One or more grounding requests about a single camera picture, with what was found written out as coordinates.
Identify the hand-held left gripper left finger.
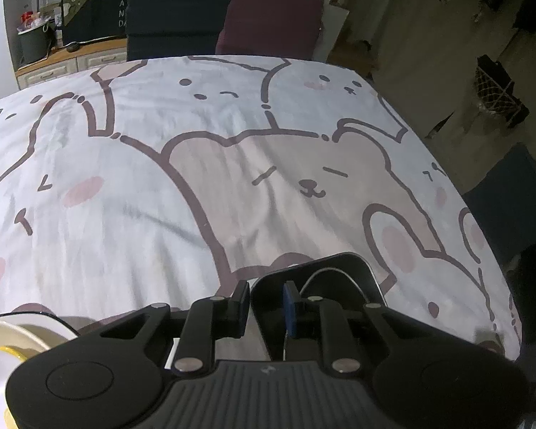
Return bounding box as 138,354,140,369
99,280,252,375

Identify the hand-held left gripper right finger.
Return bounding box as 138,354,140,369
283,281,424,375

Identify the large square steel dish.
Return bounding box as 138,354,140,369
251,252,381,363

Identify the cream bowl with handles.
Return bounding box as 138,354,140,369
0,319,51,429

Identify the bear print tablecloth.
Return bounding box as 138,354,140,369
0,55,523,363

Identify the white plate with black rim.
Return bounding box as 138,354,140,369
13,303,80,338

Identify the dark blue chair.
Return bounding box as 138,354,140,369
126,0,236,62
461,142,536,271

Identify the maroon chair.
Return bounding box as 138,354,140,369
215,0,325,62

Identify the wooden bench cabinet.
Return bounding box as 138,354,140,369
15,37,129,91

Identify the black mesh basket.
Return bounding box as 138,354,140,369
472,54,531,129

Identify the black sign board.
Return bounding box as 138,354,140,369
61,0,131,48

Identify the grey bin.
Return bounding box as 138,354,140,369
17,21,55,67

